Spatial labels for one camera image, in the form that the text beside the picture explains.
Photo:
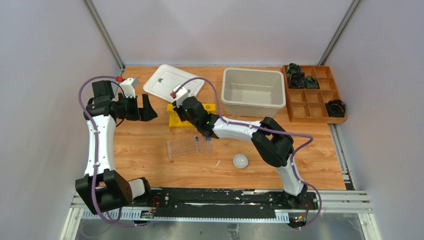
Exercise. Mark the wooden compartment tray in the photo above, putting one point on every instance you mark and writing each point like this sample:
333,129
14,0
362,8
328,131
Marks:
309,105

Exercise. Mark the aluminium frame rail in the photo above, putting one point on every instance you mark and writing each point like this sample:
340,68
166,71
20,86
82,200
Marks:
330,202

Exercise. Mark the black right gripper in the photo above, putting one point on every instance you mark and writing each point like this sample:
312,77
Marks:
178,110

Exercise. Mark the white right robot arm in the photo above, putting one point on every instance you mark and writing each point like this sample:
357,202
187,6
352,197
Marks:
272,142

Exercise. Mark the dark green ring part top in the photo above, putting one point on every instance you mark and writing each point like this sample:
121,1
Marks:
293,68

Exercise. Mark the dark green ring part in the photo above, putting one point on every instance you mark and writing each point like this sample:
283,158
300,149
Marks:
311,83
293,68

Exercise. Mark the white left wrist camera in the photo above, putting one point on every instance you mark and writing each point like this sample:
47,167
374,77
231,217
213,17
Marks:
128,87

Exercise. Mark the white plastic bin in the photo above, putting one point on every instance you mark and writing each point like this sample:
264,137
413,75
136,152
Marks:
253,92

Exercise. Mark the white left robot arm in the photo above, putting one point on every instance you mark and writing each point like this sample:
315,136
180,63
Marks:
102,188

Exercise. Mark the dark green ring part right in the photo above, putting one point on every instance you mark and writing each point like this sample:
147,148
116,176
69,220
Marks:
311,83

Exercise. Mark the blue capped tube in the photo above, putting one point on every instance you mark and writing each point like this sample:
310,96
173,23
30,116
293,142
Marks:
196,144
211,147
206,145

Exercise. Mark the white plastic bin lid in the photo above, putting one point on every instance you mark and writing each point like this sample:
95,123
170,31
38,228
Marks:
164,80

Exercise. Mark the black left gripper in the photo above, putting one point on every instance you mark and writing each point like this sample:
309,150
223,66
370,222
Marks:
139,107

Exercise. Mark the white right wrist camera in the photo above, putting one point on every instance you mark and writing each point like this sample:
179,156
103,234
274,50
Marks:
179,96

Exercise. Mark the black ring part on tray edge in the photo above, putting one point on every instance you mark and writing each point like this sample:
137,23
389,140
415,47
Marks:
336,108

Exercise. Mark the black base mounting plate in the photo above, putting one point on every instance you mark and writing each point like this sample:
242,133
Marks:
225,204

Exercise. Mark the yellow test tube rack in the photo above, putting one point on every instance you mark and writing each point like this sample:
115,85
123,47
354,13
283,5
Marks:
175,122

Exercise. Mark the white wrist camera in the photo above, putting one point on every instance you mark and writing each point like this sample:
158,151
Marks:
128,87
179,96

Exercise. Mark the clear acrylic tube rack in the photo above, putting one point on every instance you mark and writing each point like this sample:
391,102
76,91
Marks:
180,147

